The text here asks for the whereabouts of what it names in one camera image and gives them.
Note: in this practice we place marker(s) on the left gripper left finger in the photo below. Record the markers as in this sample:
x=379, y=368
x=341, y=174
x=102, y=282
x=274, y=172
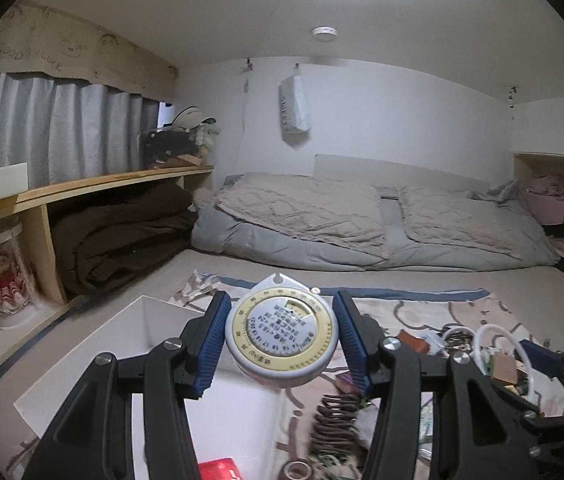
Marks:
x=89, y=437

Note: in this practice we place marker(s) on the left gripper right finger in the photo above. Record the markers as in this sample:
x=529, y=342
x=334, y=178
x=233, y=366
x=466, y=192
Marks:
x=468, y=433

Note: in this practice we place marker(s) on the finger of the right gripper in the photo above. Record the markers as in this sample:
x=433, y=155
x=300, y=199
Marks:
x=541, y=357

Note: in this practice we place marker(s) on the red disposable gloves packet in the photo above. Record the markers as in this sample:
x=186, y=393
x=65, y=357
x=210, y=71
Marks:
x=221, y=469

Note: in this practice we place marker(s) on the round yellow tape measure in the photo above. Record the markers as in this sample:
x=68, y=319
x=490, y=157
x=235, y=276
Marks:
x=281, y=333

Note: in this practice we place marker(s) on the brown soap box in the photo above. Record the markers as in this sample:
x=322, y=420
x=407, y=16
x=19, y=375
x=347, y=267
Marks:
x=503, y=369

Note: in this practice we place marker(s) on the white bowl of clips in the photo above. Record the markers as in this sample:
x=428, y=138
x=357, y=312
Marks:
x=457, y=338

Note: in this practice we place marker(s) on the brown leather pouch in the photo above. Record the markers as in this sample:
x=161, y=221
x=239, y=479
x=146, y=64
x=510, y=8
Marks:
x=413, y=343

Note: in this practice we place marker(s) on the grey duvet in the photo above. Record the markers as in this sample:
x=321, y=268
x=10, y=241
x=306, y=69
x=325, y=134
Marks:
x=221, y=234

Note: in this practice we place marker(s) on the brown coiled hair clip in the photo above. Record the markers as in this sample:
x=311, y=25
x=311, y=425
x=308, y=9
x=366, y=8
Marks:
x=333, y=430

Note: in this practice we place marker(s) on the white cardboard shoe box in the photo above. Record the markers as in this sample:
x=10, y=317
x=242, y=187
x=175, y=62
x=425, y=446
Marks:
x=235, y=417

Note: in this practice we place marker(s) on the patterned pink white blanket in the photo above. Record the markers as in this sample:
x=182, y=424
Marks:
x=284, y=334

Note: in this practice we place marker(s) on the pink clothes pile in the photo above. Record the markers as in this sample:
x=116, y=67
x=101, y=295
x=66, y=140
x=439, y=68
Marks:
x=544, y=197

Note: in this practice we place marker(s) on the doll in red dress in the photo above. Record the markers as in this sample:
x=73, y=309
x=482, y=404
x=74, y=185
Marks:
x=14, y=293

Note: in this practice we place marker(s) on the right beige quilted pillow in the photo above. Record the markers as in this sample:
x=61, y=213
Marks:
x=433, y=216

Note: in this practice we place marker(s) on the beige quilted pillow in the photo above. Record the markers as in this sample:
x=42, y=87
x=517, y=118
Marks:
x=433, y=216
x=340, y=213

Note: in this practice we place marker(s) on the brown tape roll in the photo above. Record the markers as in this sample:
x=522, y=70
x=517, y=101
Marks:
x=296, y=470

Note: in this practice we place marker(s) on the dark brown folded blanket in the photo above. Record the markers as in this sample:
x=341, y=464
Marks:
x=107, y=239

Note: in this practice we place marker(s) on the wooden shelf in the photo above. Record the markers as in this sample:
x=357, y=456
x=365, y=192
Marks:
x=26, y=215

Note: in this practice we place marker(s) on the left beige quilted pillow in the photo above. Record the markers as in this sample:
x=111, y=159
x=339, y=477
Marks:
x=340, y=213

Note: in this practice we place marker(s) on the grey curtain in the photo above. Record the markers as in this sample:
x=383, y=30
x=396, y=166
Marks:
x=68, y=129

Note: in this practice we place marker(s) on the white cap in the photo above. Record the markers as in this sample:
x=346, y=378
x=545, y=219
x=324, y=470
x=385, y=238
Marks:
x=191, y=118

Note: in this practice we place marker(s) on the white hanging bag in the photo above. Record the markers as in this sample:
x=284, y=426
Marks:
x=294, y=109

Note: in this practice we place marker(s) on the ceiling smoke detector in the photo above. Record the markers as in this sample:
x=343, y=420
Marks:
x=324, y=33

